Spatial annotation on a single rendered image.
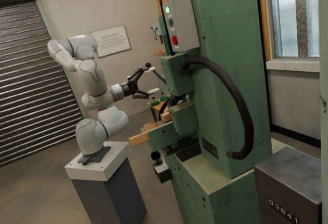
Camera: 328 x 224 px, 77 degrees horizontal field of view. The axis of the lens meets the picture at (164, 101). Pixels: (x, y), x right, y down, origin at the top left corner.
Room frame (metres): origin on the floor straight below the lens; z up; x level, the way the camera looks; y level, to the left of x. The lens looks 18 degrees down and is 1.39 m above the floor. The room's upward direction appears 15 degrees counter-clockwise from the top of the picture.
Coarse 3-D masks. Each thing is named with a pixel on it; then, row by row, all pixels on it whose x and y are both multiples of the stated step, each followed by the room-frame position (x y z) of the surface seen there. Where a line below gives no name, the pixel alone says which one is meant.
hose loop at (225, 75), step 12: (192, 60) 0.66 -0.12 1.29; (204, 60) 0.60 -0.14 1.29; (180, 72) 0.76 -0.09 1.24; (216, 72) 0.55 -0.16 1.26; (228, 84) 0.51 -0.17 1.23; (240, 96) 0.49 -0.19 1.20; (240, 108) 0.48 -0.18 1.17; (252, 132) 0.47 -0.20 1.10; (252, 144) 0.48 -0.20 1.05; (228, 156) 0.59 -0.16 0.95; (240, 156) 0.53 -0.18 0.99
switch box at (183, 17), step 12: (180, 0) 0.67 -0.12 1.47; (180, 12) 0.67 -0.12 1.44; (192, 12) 0.68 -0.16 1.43; (168, 24) 0.74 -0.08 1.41; (180, 24) 0.66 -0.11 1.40; (192, 24) 0.68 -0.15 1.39; (180, 36) 0.67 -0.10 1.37; (192, 36) 0.67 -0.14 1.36; (180, 48) 0.69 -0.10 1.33; (192, 48) 0.67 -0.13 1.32
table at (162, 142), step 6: (174, 132) 0.97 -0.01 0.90; (192, 132) 1.00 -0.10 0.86; (162, 138) 0.95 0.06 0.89; (168, 138) 0.96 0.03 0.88; (174, 138) 0.97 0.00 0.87; (180, 138) 0.98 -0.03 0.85; (150, 144) 0.95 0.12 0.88; (156, 144) 0.94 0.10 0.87; (162, 144) 0.95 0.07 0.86; (168, 144) 0.96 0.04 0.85; (156, 150) 0.94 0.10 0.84
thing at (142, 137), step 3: (144, 132) 0.98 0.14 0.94; (138, 135) 0.97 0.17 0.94; (141, 135) 0.96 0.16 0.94; (144, 135) 0.97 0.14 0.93; (129, 138) 0.96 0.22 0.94; (132, 138) 0.95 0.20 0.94; (135, 138) 0.95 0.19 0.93; (138, 138) 0.96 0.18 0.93; (141, 138) 0.96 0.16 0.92; (144, 138) 0.97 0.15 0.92; (147, 138) 0.97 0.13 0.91; (132, 141) 0.95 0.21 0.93; (135, 141) 0.95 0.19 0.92; (138, 141) 0.96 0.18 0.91; (141, 141) 0.96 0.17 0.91; (132, 144) 0.95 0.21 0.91; (135, 144) 0.95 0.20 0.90
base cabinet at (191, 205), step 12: (180, 180) 0.93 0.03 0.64; (180, 192) 1.00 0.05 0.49; (192, 192) 0.78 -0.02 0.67; (252, 192) 0.67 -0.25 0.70; (180, 204) 1.09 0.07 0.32; (192, 204) 0.83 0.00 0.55; (204, 204) 0.67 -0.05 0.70; (228, 204) 0.63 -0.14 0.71; (240, 204) 0.65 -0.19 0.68; (252, 204) 0.66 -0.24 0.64; (192, 216) 0.89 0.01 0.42; (204, 216) 0.71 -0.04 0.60; (216, 216) 0.61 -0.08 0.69; (228, 216) 0.63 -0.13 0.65; (240, 216) 0.64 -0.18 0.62; (252, 216) 0.66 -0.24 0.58
